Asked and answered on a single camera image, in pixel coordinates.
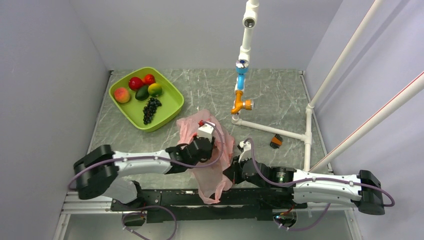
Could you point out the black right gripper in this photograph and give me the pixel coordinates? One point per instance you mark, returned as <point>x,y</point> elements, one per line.
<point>232,171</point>

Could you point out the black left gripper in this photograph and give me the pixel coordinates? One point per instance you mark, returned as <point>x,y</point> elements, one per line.
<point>209,155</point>

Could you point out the pink plastic bag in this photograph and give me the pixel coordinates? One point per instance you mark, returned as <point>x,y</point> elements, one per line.
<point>211,181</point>

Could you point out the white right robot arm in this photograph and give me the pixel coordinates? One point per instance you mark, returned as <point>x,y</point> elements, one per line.
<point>362,190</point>

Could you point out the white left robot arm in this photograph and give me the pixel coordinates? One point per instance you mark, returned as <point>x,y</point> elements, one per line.
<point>100,172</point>

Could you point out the dark fake grape bunch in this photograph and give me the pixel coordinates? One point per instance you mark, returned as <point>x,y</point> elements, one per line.
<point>150,109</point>

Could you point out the yellow green fake mango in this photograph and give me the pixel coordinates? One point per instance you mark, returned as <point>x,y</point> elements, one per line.
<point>155,90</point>

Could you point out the dark green fake avocado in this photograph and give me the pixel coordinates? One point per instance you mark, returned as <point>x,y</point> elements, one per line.
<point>142,93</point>

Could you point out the red fake tomato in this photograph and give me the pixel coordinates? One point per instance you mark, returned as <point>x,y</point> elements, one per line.
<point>148,79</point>

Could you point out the red fake apple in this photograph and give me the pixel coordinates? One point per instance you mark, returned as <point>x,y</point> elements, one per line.
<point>135,83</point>

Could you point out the fake peach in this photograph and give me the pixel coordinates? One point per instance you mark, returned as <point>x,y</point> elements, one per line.
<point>122,95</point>

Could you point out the green plastic tray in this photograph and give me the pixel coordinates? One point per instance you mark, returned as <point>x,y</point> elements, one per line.
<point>172,101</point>

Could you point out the blue and orange faucet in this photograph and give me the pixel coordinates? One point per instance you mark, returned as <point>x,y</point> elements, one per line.
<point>241,67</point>

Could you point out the white pole with red stripe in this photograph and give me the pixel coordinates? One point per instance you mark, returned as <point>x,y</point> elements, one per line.
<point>397,101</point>

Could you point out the white diagonal pole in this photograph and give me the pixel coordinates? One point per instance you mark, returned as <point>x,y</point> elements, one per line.
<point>345,52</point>

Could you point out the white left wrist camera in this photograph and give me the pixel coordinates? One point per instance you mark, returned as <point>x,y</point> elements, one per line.
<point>205,130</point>

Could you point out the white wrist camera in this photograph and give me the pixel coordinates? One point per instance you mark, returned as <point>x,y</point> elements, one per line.
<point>245,148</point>
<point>205,130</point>

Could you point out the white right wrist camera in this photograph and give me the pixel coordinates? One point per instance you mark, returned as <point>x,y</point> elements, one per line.
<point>245,148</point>

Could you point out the orange black hose connector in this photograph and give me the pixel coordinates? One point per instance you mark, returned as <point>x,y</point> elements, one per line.
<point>276,142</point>

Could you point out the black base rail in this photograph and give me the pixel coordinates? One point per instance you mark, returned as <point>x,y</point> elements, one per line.
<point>186,204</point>

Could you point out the white PVC pipe frame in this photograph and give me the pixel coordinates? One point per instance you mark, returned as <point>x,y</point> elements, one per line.
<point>249,21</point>

